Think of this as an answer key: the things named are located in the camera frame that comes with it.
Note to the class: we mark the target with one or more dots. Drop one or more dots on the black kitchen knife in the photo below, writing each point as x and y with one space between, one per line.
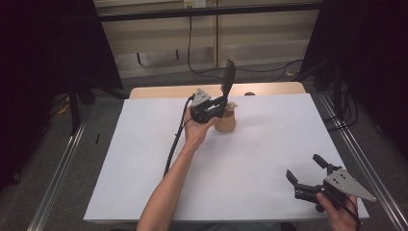
229 75

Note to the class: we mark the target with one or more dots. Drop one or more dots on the aluminium floor rail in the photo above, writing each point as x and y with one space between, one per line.
54 186
365 166

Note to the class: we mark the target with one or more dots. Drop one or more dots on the tan wooden cup with figurine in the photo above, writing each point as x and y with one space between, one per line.
227 123

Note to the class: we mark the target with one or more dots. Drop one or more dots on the black horizontal bar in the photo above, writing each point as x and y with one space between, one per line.
205 12

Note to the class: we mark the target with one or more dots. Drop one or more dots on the person's left hand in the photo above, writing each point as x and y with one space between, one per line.
196 131

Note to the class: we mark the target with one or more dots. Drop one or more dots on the white wall socket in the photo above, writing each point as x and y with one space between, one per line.
194 3

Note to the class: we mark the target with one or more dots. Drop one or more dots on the small dark round object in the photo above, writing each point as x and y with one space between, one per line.
249 94

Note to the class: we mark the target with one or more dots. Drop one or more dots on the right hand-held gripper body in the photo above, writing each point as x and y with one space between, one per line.
340 187

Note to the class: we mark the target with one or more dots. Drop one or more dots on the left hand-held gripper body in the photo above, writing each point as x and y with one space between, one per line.
203 110

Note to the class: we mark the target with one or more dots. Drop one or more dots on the small black floor piece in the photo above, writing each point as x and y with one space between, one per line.
97 138

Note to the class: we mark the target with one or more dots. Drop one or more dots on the light wooden table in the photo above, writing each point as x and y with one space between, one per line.
160 91

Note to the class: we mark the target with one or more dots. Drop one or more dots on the person's right hand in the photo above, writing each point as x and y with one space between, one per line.
340 219

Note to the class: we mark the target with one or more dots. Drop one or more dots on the black metal stand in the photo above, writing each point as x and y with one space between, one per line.
74 106

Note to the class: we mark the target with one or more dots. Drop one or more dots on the black curtain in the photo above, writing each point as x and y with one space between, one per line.
38 64
369 48

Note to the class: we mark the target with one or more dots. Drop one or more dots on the white table cover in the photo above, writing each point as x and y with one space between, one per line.
250 166

